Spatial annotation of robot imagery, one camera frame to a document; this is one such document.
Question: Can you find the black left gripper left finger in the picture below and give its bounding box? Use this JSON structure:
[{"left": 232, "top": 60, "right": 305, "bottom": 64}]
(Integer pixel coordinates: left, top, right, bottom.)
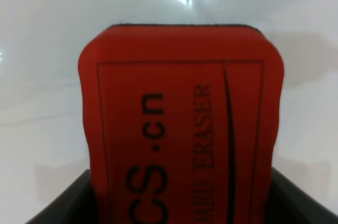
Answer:
[{"left": 27, "top": 170, "right": 98, "bottom": 224}]

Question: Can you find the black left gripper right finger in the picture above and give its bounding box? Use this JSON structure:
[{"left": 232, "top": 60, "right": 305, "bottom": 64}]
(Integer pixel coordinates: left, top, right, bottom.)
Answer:
[{"left": 260, "top": 165, "right": 337, "bottom": 223}]

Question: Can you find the red whiteboard eraser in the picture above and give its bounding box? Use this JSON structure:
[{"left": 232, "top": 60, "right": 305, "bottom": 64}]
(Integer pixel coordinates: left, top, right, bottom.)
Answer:
[{"left": 78, "top": 25, "right": 284, "bottom": 223}]

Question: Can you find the white aluminium-framed whiteboard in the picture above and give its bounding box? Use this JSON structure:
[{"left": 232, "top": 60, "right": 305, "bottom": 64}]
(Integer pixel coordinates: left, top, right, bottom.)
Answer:
[{"left": 1, "top": 0, "right": 337, "bottom": 223}]

